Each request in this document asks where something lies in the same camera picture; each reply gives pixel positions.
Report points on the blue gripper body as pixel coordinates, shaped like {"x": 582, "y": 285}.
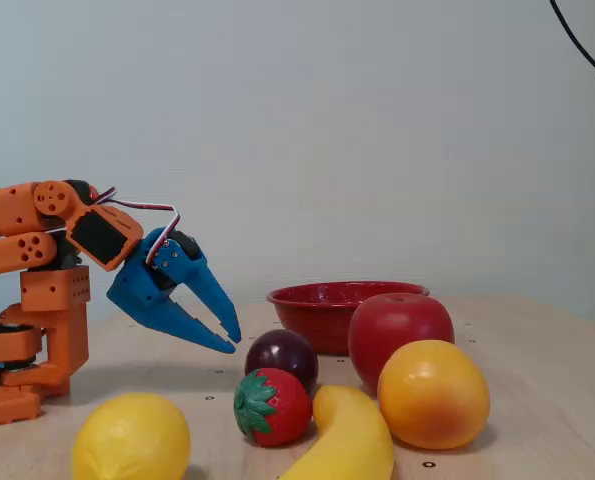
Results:
{"x": 138, "y": 286}

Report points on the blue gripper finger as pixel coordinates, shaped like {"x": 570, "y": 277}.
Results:
{"x": 192, "y": 330}
{"x": 207, "y": 290}

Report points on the yellow toy lemon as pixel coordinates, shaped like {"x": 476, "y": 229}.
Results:
{"x": 129, "y": 440}

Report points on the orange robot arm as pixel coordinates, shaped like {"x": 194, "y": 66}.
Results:
{"x": 52, "y": 290}

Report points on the red speckled bowl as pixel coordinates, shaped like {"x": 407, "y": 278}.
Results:
{"x": 317, "y": 320}

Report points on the dark purple toy plum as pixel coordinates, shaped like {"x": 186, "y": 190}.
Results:
{"x": 282, "y": 352}

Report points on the red toy strawberry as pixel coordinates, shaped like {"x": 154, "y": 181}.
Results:
{"x": 284, "y": 410}

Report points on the red toy apple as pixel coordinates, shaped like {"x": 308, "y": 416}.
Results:
{"x": 392, "y": 325}

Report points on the yellow toy banana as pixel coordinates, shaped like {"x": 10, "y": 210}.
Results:
{"x": 349, "y": 440}

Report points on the toy orange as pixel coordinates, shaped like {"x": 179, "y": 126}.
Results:
{"x": 432, "y": 395}

